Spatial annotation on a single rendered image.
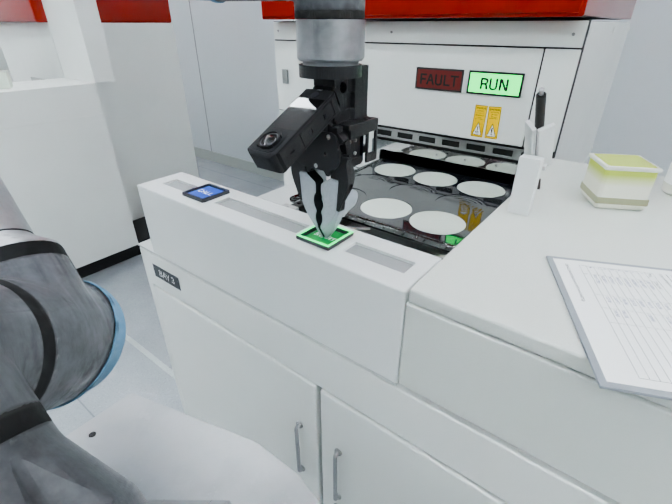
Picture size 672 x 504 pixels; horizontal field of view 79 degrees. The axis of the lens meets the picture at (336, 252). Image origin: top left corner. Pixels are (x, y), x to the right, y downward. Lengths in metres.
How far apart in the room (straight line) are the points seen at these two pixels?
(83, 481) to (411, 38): 1.01
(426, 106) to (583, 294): 0.70
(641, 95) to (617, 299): 2.00
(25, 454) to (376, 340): 0.35
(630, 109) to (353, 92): 2.05
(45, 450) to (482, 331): 0.35
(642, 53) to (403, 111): 1.53
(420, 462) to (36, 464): 0.45
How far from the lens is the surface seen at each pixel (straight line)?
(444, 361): 0.47
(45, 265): 0.43
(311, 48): 0.47
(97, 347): 0.42
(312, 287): 0.54
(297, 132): 0.44
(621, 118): 2.48
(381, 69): 1.13
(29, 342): 0.35
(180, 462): 0.50
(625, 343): 0.44
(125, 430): 0.54
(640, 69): 2.45
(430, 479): 0.63
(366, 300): 0.48
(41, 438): 0.30
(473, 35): 1.03
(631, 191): 0.75
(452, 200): 0.87
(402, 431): 0.59
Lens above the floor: 1.21
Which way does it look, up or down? 29 degrees down
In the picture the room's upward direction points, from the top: straight up
